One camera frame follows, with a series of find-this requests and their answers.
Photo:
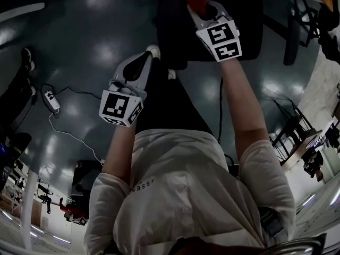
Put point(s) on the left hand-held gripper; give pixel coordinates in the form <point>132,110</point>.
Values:
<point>114,105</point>

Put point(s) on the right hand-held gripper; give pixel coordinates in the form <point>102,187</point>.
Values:
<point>223,38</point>

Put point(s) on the black chair armrest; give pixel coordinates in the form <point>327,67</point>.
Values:
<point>291,41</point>

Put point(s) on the person's left forearm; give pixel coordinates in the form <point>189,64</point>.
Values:
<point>119,153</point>

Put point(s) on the person's right forearm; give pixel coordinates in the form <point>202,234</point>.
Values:
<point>244,102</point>

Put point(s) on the person's left white shoe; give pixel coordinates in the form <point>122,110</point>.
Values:
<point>154,50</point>

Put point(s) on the person's white shoe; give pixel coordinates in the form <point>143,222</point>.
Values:
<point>154,50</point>
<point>171,74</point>

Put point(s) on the black mesh office chair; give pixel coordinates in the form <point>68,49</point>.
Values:
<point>239,23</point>

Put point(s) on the person's right white shoe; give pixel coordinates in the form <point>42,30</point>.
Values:
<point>171,74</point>

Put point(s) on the person's black trousers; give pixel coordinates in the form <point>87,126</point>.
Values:
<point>170,108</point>

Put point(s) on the white power strip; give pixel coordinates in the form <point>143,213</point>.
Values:
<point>51,101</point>

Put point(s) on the black bag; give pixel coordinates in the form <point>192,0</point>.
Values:
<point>87,177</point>

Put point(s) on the person's white shirt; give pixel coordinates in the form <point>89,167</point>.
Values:
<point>186,195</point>

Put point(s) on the black metal desk frame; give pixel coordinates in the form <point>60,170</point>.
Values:
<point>289,121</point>

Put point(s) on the dark curved head mount bar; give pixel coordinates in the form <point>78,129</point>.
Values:
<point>297,244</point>

